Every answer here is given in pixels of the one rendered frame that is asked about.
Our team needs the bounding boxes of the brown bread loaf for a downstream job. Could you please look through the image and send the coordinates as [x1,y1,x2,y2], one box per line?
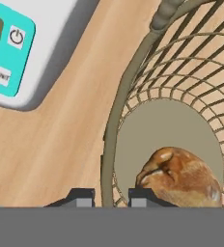
[135,147,223,208]

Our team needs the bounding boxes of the white and teal kitchen scale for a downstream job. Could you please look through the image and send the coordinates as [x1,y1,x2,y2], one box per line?
[0,0,80,112]

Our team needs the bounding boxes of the olive wire basket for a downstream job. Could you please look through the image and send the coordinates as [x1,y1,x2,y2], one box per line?
[100,0,224,208]

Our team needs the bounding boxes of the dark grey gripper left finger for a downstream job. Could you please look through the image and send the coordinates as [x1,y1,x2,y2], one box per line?
[43,187,96,208]

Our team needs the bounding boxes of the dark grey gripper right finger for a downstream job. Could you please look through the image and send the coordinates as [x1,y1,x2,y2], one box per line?
[127,187,180,208]

